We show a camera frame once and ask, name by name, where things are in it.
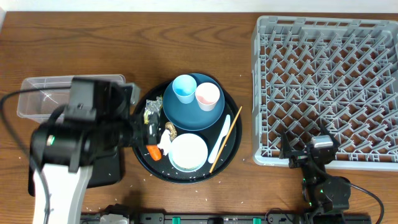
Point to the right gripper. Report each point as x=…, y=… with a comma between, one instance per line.
x=298, y=159

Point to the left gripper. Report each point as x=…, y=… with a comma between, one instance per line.
x=144, y=135

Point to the orange carrot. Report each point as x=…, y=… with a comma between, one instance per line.
x=154, y=152

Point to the white tissue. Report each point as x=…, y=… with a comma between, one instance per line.
x=165, y=142

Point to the foil wrapper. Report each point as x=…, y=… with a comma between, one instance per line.
x=153, y=107

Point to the brown walnut shell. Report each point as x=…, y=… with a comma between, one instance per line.
x=171, y=128

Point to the light blue bowl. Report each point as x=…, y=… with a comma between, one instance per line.
x=188, y=152

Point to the light blue cup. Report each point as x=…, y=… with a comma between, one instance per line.
x=184, y=87

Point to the pink cup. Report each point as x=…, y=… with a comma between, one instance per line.
x=207, y=95

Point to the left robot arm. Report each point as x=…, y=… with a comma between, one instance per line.
x=94, y=124

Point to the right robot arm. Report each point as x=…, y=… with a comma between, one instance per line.
x=327, y=195

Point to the grey dishwasher rack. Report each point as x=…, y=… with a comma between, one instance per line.
x=340, y=74

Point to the black rectangular tray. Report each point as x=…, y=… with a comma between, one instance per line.
x=107, y=170

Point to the round black tray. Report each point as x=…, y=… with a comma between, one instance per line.
x=164, y=170

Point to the dark blue plate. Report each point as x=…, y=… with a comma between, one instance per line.
x=191, y=117

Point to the white plastic knife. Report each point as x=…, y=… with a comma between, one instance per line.
x=223, y=133

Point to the wooden chopstick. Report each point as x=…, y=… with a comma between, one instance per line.
x=225, y=140

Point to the clear plastic bin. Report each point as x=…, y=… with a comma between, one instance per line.
x=34, y=99

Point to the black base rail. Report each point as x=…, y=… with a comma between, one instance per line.
x=160, y=218

